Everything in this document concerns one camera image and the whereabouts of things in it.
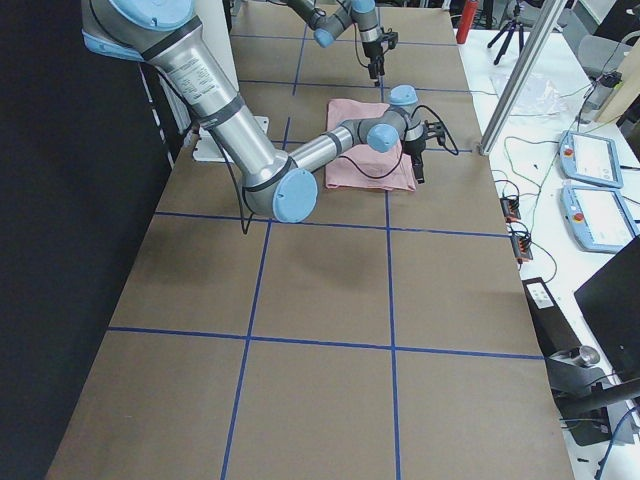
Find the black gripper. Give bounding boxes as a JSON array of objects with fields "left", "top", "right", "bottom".
[
  {"left": 362, "top": 40, "right": 385, "bottom": 80},
  {"left": 403, "top": 132, "right": 426, "bottom": 184}
]

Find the pink Snoopy t-shirt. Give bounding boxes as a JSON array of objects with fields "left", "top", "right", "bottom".
[{"left": 325, "top": 98, "right": 416, "bottom": 192}]

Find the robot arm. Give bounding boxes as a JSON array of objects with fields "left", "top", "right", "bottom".
[
  {"left": 284, "top": 0, "right": 397, "bottom": 86},
  {"left": 81, "top": 1, "right": 426, "bottom": 223}
]

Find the red cylinder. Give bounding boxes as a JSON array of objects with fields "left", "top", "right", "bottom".
[{"left": 456, "top": 0, "right": 478, "bottom": 45}]

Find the orange grey USB hub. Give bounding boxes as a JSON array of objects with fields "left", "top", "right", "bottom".
[{"left": 510, "top": 231, "right": 533, "bottom": 264}]

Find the clear plastic bag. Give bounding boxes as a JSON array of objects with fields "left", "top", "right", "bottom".
[{"left": 511, "top": 73, "right": 568, "bottom": 116}]

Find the upper blue teach pendant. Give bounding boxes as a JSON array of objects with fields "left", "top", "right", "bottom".
[{"left": 558, "top": 130, "right": 624, "bottom": 189}]

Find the blue teach pendant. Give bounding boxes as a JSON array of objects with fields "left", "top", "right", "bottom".
[
  {"left": 561, "top": 185, "right": 639, "bottom": 254},
  {"left": 558, "top": 130, "right": 624, "bottom": 189}
]

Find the lower blue teach pendant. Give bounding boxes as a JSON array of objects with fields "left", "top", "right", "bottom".
[{"left": 561, "top": 185, "right": 639, "bottom": 254}]

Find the black box with label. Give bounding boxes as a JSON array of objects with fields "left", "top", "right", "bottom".
[{"left": 522, "top": 277, "right": 581, "bottom": 357}]

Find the black monitor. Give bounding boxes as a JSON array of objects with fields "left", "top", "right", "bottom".
[{"left": 574, "top": 239, "right": 639, "bottom": 380}]

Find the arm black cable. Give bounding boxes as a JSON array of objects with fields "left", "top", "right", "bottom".
[
  {"left": 352, "top": 19, "right": 371, "bottom": 69},
  {"left": 234, "top": 104, "right": 461, "bottom": 236}
]

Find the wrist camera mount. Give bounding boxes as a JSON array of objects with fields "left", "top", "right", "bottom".
[
  {"left": 381, "top": 29, "right": 399, "bottom": 52},
  {"left": 422, "top": 120, "right": 447, "bottom": 148}
]

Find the black camera tripod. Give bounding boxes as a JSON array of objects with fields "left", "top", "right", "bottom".
[{"left": 487, "top": 0, "right": 525, "bottom": 65}]

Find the aluminium frame post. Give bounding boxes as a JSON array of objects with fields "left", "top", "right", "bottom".
[{"left": 478, "top": 0, "right": 566, "bottom": 156}]

